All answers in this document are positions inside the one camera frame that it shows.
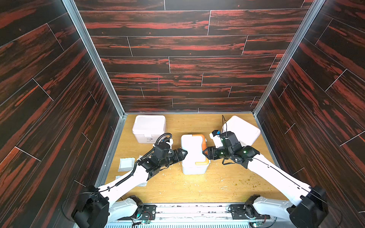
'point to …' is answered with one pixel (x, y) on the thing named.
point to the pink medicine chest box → (148, 128)
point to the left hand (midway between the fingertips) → (185, 155)
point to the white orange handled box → (196, 162)
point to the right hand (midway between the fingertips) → (209, 149)
